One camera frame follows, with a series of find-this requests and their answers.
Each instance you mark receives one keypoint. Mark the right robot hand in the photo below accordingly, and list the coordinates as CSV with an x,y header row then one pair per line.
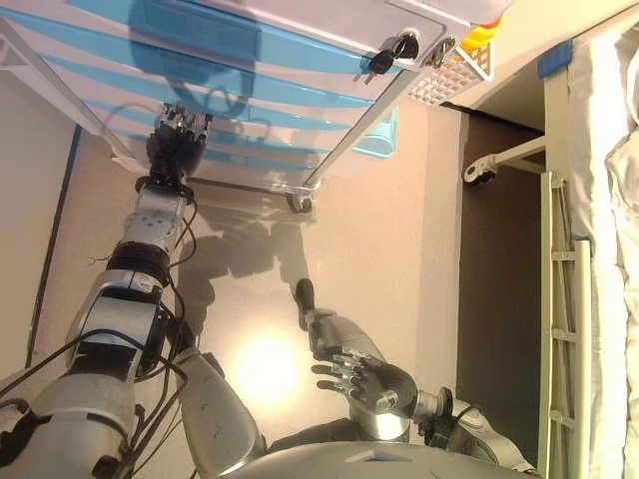
x,y
392,386

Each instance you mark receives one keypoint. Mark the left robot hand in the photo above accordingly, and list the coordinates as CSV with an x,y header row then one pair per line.
x,y
172,149

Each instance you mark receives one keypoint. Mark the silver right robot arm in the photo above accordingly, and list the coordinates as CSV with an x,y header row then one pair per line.
x,y
474,434

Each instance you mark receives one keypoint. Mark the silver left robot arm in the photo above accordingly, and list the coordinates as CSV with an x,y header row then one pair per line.
x,y
120,319

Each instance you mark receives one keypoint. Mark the grey robot torso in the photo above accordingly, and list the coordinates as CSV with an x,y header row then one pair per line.
x,y
374,459

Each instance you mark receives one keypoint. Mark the silver right robot leg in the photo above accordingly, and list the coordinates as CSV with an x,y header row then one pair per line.
x,y
329,332

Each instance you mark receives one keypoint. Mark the white blue medical cart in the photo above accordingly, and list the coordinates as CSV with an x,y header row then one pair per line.
x,y
309,30

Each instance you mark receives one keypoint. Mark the black cart keys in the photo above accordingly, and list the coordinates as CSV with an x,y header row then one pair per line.
x,y
383,61

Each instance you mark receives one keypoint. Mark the white lattice side basket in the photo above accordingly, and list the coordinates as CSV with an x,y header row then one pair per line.
x,y
449,80

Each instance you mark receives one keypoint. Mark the white bed sheet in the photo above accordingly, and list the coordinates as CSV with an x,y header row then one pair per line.
x,y
614,199

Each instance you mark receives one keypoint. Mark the yellow red sharps container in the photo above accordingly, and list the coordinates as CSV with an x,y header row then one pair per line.
x,y
476,32

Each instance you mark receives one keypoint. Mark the blue bed corner bumper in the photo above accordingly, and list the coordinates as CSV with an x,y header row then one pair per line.
x,y
554,60

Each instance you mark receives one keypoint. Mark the folding bed side rail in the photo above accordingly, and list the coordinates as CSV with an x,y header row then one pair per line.
x,y
564,309

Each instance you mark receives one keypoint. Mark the white hospital bed frame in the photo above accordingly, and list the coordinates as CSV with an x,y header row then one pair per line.
x,y
554,130

